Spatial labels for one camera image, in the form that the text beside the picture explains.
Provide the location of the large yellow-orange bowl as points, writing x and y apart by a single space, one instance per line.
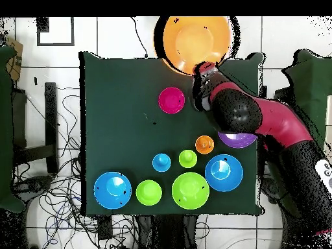
195 41

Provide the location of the small pink-red bowl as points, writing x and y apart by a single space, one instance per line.
171 100

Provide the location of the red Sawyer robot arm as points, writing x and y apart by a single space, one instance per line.
280 122

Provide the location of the orange plastic cup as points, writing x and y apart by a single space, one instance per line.
204 144

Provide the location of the purple shallow bowl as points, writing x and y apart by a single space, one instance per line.
237 141

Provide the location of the green plastic cup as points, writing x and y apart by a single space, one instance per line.
187 158

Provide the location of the dark green tablecloth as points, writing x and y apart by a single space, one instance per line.
116 103

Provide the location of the green cloth side table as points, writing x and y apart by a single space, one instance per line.
311 77
5 129

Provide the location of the blue plastic cup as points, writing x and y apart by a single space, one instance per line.
161 163

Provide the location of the blue plastic bowl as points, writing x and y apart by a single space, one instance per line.
223 173
112 190

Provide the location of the large green bowl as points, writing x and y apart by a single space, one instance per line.
190 190

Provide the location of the small green bowl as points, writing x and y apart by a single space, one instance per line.
149 192

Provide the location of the cardboard box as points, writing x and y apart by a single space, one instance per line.
15 52

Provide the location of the dark grey stand foot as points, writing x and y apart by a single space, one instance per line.
33 185

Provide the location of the black metal frame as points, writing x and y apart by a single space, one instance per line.
51 116

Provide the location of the black floor frame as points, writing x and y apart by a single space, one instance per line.
42 26

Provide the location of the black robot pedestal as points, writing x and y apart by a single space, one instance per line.
171 233

